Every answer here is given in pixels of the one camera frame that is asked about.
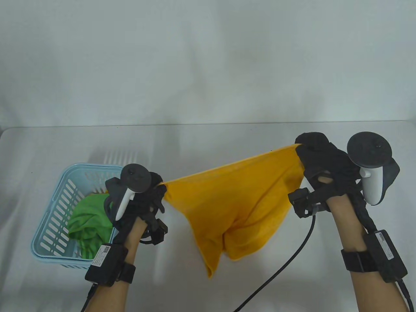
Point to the person's right hand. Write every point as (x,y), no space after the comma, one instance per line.
(328,162)

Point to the person's left hand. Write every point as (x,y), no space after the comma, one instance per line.
(152,198)

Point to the yellow square towel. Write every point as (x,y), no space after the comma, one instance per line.
(234,195)

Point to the person's left forearm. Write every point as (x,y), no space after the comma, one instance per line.
(110,292)

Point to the person's right forearm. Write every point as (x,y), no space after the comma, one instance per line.
(367,292)

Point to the green crumpled towel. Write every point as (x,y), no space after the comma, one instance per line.
(87,217)

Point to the black and white controller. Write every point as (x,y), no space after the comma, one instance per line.
(369,149)
(135,177)

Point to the black sensor box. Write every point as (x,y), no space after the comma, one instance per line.
(386,256)
(105,263)

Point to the light blue plastic basket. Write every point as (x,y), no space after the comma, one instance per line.
(48,224)

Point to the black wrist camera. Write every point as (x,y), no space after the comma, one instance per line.
(157,232)
(302,203)

